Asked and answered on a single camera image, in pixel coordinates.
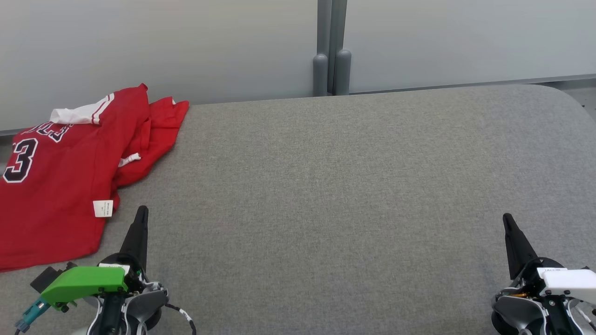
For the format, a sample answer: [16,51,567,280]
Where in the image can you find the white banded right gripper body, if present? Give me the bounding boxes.
[511,258,596,305]

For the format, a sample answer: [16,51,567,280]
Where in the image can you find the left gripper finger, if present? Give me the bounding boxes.
[120,206,149,270]

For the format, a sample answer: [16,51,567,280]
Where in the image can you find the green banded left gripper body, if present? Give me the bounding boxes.
[41,254,146,310]

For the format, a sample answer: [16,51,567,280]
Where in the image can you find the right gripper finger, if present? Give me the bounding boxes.
[503,213,538,280]

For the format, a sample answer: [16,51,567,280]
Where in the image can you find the red basketball jersey white sleeves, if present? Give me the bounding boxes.
[0,84,152,273]

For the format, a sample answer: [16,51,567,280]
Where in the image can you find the red shorts white trim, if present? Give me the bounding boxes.
[112,97,190,188]

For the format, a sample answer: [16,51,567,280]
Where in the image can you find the black cable with teal plug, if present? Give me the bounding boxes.
[14,298,49,335]

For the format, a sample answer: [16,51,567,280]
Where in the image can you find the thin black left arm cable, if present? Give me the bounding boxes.
[164,302,197,335]

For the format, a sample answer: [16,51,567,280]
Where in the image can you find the grey partition base rail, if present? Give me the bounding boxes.
[350,74,596,95]

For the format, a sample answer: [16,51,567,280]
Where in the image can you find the grey partition post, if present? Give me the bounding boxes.
[313,0,352,96]

